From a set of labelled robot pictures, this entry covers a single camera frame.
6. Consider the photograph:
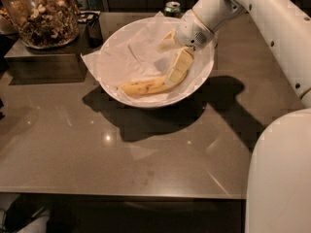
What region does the black cup holder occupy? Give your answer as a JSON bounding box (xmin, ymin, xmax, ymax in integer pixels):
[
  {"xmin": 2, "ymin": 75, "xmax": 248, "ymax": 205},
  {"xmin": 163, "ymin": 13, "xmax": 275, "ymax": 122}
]
[{"xmin": 78, "ymin": 12, "xmax": 103, "ymax": 48}]

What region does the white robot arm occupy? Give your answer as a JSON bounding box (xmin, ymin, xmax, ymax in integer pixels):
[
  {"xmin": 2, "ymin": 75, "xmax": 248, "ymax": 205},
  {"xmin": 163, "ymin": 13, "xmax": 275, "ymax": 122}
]
[{"xmin": 160, "ymin": 0, "xmax": 311, "ymax": 233}]

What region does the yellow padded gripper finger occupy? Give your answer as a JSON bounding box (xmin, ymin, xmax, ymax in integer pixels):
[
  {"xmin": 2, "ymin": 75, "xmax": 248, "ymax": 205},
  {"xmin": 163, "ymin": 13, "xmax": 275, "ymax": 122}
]
[
  {"xmin": 156, "ymin": 30, "xmax": 180, "ymax": 51},
  {"xmin": 164, "ymin": 47, "xmax": 194, "ymax": 87}
]

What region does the dark metal box stand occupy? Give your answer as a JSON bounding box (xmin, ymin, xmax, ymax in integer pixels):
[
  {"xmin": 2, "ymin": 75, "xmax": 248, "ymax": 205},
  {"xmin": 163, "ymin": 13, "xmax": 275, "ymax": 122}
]
[{"xmin": 5, "ymin": 24, "xmax": 87, "ymax": 84}]

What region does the green soda can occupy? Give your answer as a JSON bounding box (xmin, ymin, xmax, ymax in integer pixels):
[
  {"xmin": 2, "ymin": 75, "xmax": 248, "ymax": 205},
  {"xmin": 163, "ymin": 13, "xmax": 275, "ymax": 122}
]
[{"xmin": 163, "ymin": 1, "xmax": 181, "ymax": 17}]

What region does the yellow banana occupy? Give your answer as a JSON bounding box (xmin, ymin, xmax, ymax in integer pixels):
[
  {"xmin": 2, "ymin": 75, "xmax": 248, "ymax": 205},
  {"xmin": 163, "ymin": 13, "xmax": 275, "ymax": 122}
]
[{"xmin": 119, "ymin": 76, "xmax": 169, "ymax": 96}]

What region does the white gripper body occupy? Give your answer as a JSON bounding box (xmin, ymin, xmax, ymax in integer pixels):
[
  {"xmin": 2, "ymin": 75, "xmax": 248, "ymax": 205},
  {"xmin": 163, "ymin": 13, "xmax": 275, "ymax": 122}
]
[{"xmin": 175, "ymin": 10, "xmax": 214, "ymax": 50}]

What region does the white paper liner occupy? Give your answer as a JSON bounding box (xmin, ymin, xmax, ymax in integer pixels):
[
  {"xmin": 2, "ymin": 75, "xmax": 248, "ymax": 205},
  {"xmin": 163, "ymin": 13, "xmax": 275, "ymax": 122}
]
[{"xmin": 81, "ymin": 11, "xmax": 216, "ymax": 104}]

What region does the glass jar of granola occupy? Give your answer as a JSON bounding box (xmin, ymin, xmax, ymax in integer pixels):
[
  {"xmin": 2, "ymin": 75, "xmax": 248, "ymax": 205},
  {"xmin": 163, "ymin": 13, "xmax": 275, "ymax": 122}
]
[{"xmin": 1, "ymin": 0, "xmax": 79, "ymax": 50}]

